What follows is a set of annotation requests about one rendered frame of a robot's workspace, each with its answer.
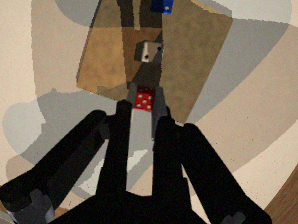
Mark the red die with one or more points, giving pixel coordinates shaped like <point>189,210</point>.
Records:
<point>145,98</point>

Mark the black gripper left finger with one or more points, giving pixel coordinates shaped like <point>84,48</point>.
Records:
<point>33,197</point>

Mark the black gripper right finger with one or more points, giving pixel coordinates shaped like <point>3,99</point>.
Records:
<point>220,195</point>

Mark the dark blue die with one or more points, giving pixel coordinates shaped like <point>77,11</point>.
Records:
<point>161,6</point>

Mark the brown textured mat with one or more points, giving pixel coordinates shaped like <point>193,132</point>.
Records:
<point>193,35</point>

